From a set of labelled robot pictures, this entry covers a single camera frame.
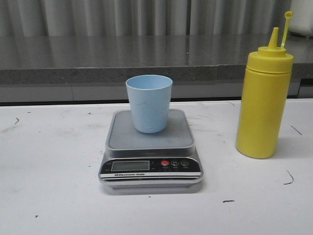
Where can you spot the white blender appliance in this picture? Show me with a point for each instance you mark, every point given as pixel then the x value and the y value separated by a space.
pixel 301 22

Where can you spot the yellow squeeze bottle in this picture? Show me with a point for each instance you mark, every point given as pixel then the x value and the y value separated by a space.
pixel 266 83

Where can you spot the light blue plastic cup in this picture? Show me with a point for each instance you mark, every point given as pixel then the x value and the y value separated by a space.
pixel 149 97

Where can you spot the grey curtain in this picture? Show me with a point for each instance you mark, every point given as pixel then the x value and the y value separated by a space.
pixel 29 18

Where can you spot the silver digital kitchen scale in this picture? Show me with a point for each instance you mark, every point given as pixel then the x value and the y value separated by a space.
pixel 138 163

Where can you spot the grey stone counter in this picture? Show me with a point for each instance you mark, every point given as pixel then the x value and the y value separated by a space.
pixel 94 69

